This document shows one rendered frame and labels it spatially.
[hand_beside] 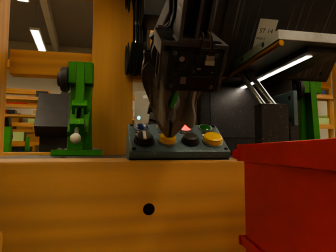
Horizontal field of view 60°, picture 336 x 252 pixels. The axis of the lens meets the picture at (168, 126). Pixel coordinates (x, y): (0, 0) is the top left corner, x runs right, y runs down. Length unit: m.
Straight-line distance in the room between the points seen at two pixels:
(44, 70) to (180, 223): 0.87
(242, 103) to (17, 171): 0.66
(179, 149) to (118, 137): 0.61
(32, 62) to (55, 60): 0.08
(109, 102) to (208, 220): 0.68
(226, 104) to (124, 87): 0.37
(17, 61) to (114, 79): 0.36
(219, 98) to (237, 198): 0.47
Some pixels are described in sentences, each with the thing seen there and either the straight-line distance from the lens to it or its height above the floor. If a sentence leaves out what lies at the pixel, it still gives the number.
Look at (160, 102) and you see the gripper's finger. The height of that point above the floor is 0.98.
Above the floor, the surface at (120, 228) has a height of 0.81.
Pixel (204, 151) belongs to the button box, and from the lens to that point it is 0.43.
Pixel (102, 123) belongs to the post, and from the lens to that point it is 1.01.
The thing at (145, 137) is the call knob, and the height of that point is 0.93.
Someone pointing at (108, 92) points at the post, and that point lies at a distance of 1.03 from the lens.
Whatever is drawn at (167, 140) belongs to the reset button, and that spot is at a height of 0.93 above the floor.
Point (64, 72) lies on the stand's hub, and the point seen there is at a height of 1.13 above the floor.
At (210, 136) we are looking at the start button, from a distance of 0.44.
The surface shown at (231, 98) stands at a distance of 0.88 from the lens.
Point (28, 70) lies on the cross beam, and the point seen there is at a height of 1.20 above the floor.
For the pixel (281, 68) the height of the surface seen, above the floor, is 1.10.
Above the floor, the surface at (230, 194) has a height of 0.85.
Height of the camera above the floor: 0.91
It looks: 5 degrees up
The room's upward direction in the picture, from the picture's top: straight up
